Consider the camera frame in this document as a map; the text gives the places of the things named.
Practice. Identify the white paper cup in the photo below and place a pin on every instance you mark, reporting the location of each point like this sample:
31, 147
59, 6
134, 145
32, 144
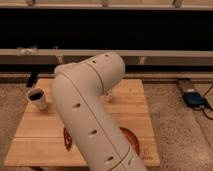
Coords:
37, 97

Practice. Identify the dark red chili pepper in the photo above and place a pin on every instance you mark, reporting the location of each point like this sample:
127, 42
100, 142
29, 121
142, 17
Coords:
67, 139

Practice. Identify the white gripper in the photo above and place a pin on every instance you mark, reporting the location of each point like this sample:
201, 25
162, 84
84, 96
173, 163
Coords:
108, 96

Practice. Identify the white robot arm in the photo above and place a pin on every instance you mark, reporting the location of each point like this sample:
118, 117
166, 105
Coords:
76, 93

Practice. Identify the orange plate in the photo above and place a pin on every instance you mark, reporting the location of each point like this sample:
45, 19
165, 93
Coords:
132, 139

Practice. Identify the wooden wall rail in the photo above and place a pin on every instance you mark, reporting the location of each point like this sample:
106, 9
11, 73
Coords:
138, 57

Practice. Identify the blue electronic box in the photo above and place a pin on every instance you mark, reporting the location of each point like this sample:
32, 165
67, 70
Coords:
193, 98

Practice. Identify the black table leg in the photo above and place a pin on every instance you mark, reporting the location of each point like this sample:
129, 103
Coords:
32, 79

